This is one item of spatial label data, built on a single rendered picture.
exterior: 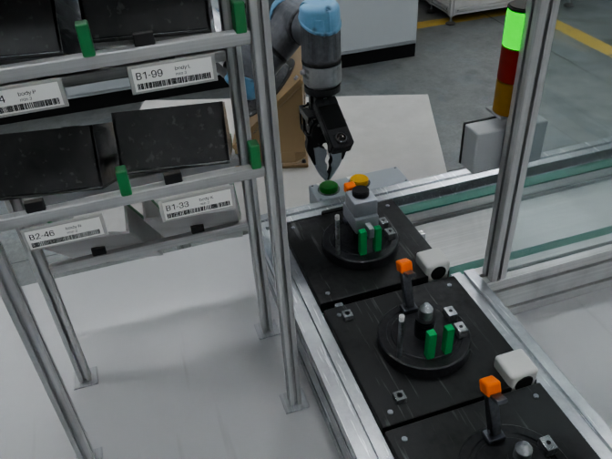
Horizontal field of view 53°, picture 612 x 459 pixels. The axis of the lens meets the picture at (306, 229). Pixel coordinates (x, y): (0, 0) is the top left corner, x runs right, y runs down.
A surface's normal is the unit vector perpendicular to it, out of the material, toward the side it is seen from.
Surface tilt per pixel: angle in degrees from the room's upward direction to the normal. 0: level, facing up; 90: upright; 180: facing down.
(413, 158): 0
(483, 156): 90
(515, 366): 0
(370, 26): 90
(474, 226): 0
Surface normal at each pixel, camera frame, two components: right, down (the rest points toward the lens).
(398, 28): 0.29, 0.56
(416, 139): -0.05, -0.80
